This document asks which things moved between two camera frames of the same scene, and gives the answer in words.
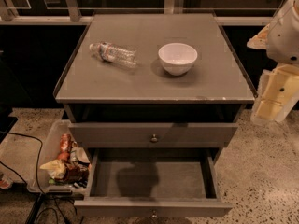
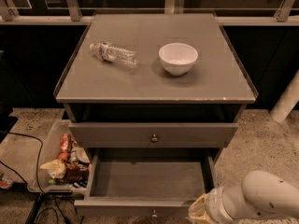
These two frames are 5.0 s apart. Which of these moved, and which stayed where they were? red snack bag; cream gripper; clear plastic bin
Moved: cream gripper
Stayed: clear plastic bin; red snack bag
